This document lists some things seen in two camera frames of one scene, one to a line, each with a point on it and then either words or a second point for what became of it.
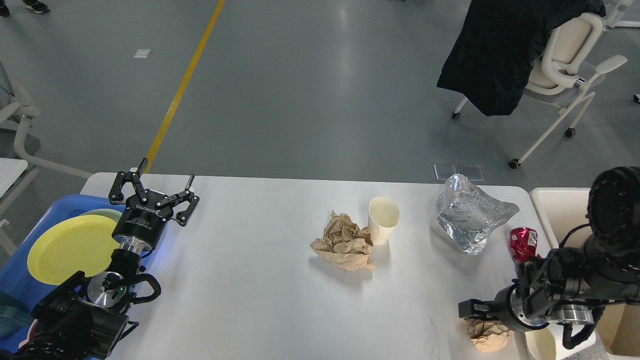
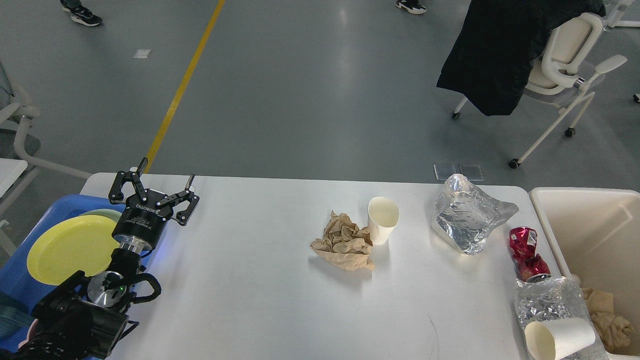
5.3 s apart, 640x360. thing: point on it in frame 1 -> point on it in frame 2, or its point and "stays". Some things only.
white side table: [9, 169] stays
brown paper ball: [489, 336] -> [614, 332]
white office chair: [560, 78] stays
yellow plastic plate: [64, 251] stays
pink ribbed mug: [31, 332] stays
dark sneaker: [4, 11] -> [413, 6]
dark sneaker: [36, 6] -> [80, 13]
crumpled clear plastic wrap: [466, 211] stays
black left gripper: [144, 217] stays
